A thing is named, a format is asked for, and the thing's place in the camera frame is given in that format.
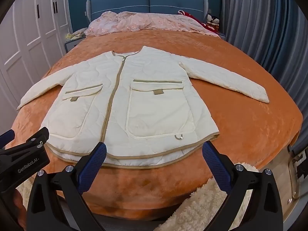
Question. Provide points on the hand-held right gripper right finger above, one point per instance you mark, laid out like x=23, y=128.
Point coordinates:
x=215, y=163

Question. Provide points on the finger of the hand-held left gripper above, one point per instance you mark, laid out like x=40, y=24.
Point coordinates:
x=6, y=137
x=41, y=134

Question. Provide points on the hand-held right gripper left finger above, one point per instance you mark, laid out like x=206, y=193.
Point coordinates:
x=92, y=163

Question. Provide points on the cream quilted jacket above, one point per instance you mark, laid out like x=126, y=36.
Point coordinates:
x=149, y=105

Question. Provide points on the orange plush blanket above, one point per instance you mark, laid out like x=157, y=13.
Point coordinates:
x=240, y=130

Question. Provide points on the transparent plastic object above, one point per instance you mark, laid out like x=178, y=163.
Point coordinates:
x=297, y=173

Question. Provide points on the white wardrobe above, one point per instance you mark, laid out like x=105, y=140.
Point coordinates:
x=24, y=48

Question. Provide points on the blue nightstand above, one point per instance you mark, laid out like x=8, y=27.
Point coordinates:
x=71, y=45

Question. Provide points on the pale yellow cloth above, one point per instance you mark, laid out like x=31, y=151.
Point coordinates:
x=77, y=34

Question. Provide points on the red cloth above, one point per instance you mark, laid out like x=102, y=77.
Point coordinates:
x=208, y=27

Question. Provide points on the grey curtain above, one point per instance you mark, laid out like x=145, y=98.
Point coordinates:
x=259, y=28

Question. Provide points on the plush doll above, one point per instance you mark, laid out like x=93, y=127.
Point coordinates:
x=216, y=20
x=209, y=19

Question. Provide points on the pink floral quilt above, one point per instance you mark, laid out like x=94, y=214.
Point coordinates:
x=134, y=22

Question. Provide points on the blue upholstered headboard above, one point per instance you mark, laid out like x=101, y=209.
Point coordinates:
x=134, y=1

